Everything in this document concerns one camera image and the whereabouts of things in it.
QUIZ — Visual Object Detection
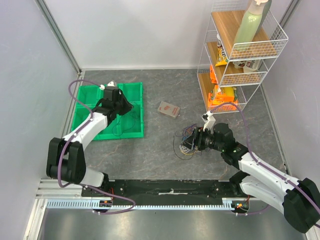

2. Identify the purple thin cable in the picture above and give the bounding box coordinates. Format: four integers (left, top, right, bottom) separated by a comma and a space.
174, 123, 201, 141

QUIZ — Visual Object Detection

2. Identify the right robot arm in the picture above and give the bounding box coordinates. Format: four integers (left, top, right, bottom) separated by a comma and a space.
184, 123, 320, 233

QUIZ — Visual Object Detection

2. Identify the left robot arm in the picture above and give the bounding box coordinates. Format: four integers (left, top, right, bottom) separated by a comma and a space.
46, 85, 133, 197

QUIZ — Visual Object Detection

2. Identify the green compartment tray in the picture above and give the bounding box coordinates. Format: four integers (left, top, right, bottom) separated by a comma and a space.
77, 82, 144, 141

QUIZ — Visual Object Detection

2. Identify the orange snack box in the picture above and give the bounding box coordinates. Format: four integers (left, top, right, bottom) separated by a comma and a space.
207, 84, 238, 108

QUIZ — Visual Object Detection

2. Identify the small grey red box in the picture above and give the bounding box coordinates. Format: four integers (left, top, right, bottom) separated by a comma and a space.
157, 101, 181, 119

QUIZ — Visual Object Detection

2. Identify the yellow snack pack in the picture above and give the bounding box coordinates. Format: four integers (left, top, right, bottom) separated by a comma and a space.
216, 86, 238, 102

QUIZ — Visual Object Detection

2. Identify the yellow snack bag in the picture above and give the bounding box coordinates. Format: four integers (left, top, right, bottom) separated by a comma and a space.
215, 47, 228, 67

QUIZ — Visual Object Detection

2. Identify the white snack package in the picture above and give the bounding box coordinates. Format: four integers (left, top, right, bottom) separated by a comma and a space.
232, 59, 261, 73

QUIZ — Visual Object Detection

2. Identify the green spray bottle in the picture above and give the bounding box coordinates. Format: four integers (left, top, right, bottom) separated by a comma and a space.
233, 0, 272, 52

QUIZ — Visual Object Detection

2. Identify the white thin cable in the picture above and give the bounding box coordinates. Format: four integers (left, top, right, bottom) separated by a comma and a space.
179, 141, 193, 152

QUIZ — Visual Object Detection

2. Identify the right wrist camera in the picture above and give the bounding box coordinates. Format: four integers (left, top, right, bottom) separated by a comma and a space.
201, 110, 216, 132

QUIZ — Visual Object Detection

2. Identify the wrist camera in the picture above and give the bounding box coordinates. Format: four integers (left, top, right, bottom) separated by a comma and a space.
201, 110, 216, 132
107, 81, 117, 87

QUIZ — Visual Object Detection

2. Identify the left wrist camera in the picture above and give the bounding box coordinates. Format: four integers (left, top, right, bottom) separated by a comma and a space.
107, 81, 117, 87

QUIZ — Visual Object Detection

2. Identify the white wire shelf rack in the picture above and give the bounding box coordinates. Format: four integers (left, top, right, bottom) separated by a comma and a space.
197, 0, 289, 114

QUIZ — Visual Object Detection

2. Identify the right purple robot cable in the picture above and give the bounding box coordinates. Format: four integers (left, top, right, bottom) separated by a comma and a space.
208, 102, 320, 201

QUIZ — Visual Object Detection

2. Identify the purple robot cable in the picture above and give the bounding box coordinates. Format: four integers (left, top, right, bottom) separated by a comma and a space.
57, 79, 137, 216
208, 102, 320, 201

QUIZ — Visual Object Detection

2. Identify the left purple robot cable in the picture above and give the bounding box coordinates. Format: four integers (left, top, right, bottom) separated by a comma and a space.
57, 79, 137, 216

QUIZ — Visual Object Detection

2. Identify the grey slotted cable duct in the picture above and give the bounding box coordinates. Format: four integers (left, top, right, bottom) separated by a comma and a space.
46, 199, 235, 211

